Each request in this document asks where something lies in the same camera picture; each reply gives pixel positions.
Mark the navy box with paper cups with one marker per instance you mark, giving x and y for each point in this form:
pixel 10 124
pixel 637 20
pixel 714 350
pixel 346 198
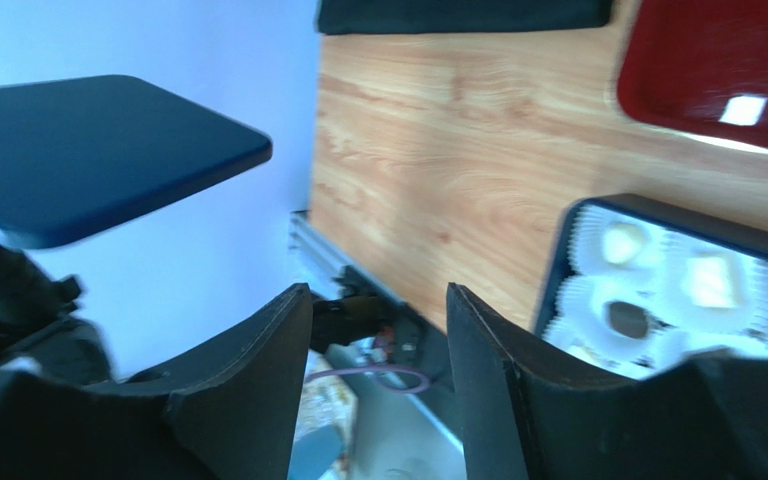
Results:
pixel 704 281

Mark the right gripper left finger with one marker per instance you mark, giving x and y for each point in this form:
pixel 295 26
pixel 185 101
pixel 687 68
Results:
pixel 225 409

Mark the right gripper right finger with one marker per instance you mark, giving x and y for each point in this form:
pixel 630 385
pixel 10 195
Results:
pixel 532 411

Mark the white teardrop chocolate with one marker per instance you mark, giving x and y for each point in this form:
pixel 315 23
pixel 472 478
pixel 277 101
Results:
pixel 623 242

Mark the navy box lid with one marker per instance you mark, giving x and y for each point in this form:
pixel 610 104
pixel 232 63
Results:
pixel 81 156

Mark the black placemat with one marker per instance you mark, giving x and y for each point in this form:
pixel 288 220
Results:
pixel 388 17

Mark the red lacquer tray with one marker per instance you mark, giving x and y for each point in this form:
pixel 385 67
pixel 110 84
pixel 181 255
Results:
pixel 699 68

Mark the dark round chocolate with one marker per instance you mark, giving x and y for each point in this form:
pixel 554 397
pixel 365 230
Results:
pixel 628 320

